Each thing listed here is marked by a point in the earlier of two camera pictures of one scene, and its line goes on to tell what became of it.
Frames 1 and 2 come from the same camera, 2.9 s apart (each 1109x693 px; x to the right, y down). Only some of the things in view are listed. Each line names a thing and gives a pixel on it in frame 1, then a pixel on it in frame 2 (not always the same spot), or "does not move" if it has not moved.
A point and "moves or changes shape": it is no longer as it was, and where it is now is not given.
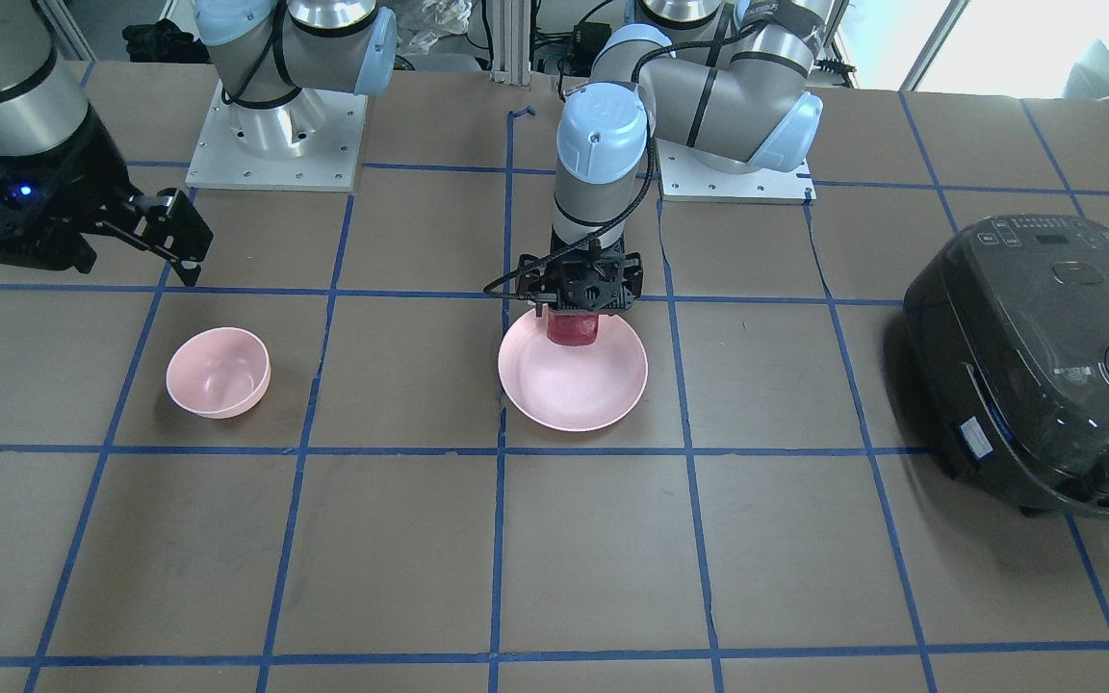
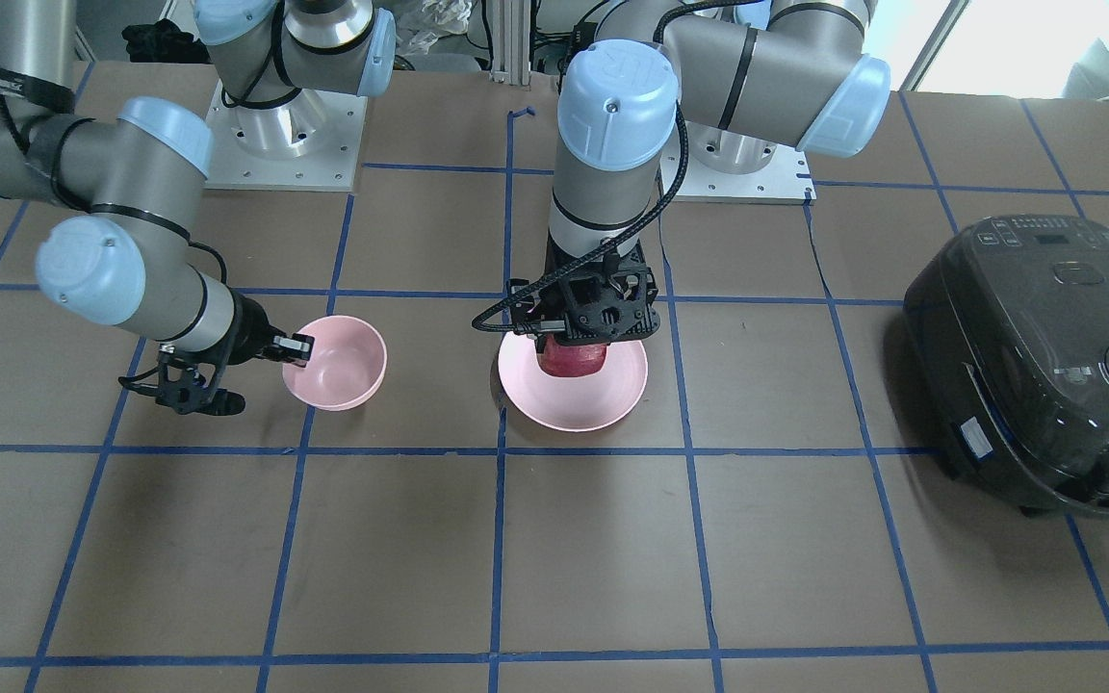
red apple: [578, 329] moves or changes shape
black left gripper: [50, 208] → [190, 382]
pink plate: [573, 388] does not move
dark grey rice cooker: [1039, 351] does not move
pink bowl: [219, 373] moves or changes shape
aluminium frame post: [511, 42] does not move
